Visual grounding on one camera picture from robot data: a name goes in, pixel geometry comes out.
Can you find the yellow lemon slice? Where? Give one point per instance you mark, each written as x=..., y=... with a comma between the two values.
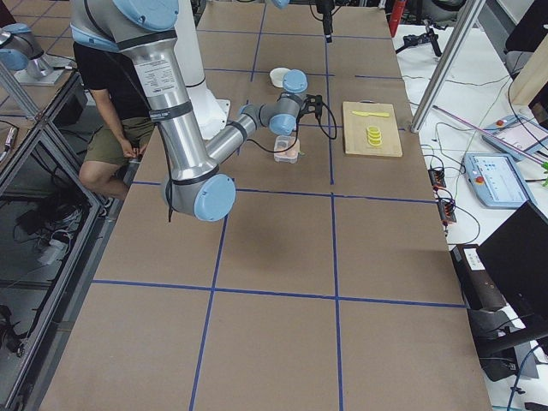
x=374, y=136

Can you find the aluminium frame post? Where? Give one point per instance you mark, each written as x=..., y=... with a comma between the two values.
x=465, y=22

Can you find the seated person black shirt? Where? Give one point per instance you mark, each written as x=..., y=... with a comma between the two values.
x=116, y=90

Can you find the white paper bowl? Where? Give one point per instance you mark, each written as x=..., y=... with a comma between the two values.
x=277, y=75

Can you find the wooden cutting board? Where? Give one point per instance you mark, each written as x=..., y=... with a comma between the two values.
x=354, y=130

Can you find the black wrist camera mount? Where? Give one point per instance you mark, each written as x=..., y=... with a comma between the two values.
x=314, y=105

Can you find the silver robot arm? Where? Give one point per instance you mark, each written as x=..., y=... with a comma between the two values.
x=160, y=39
x=282, y=4

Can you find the red cylinder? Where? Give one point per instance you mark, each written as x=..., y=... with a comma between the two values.
x=398, y=8

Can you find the near teach pendant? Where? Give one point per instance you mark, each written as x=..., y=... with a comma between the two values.
x=496, y=180

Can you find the teach pendant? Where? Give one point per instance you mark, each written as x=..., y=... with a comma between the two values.
x=513, y=133
x=496, y=180

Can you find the clear plastic egg box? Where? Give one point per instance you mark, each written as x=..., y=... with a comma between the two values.
x=294, y=144

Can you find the black computer monitor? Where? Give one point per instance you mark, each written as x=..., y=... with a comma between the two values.
x=515, y=256

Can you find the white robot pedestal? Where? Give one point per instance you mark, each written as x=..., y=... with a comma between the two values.
x=211, y=113

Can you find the brown egg in box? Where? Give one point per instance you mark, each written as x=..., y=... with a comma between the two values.
x=291, y=152
x=283, y=146

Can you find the yellow plastic knife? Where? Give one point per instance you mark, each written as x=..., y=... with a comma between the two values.
x=371, y=113

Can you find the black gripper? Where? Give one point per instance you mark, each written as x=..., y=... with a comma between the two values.
x=327, y=22

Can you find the far teach pendant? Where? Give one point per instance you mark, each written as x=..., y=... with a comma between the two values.
x=513, y=133

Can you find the black tripod stand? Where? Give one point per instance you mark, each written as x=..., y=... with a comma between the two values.
x=429, y=37

